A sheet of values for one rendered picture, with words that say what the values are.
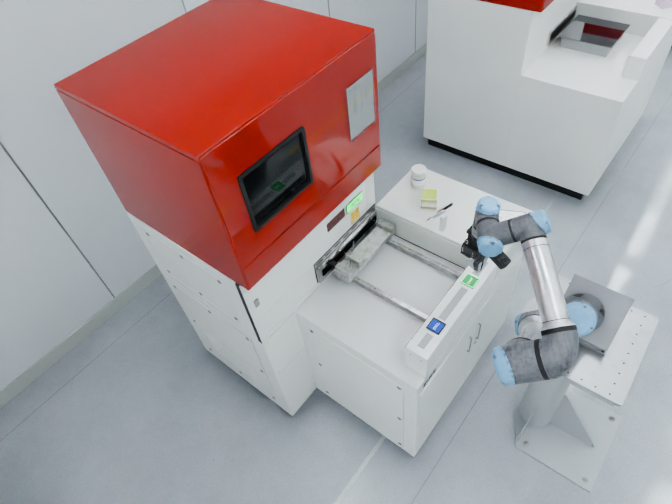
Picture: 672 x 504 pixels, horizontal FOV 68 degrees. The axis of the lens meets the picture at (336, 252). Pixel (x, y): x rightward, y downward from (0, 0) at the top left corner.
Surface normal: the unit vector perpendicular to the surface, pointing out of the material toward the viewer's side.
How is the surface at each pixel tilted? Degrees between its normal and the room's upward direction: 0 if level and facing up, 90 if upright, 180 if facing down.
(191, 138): 0
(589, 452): 0
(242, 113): 0
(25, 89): 90
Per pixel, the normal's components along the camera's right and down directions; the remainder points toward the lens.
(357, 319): -0.10, -0.66
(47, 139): 0.78, 0.42
